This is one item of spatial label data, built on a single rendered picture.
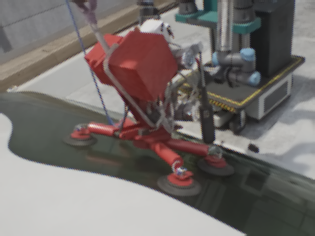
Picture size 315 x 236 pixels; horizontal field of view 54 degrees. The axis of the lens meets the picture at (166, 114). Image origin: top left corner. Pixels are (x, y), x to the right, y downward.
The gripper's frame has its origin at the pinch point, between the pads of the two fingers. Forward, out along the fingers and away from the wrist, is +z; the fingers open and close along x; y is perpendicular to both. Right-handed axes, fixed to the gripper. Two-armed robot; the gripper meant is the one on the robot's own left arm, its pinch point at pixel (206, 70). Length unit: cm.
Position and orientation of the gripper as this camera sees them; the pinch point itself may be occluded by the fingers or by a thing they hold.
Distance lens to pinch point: 184.0
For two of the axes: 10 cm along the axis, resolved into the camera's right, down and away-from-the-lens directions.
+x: -5.3, 7.4, -4.1
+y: -3.3, -6.3, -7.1
